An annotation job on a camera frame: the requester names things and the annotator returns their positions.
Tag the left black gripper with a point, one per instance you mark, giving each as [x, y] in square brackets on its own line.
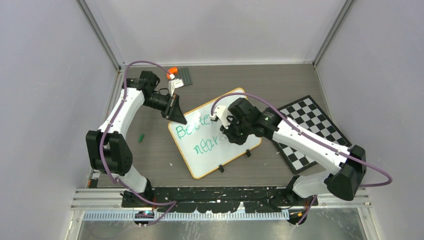
[175, 113]

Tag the yellow framed whiteboard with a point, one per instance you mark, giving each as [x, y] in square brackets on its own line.
[202, 145]

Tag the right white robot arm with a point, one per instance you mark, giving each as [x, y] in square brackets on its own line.
[344, 167]

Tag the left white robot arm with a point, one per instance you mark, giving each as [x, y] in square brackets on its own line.
[107, 148]

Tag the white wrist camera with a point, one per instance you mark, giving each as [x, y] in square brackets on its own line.
[174, 84]
[221, 113]

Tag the black white checkerboard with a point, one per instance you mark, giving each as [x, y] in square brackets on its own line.
[309, 115]

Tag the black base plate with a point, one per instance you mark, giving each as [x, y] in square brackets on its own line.
[218, 200]

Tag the orange curved block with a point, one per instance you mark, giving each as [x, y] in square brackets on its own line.
[172, 72]

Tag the grey studded baseplate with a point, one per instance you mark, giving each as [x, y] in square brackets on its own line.
[184, 74]

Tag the green marker cap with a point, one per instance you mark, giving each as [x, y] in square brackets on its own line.
[141, 137]

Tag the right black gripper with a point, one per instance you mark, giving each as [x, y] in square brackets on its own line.
[232, 137]

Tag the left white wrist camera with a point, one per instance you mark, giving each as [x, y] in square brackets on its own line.
[174, 84]

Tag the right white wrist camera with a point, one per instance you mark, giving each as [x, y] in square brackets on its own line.
[221, 113]

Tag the aluminium rail frame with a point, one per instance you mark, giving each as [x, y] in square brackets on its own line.
[105, 204]

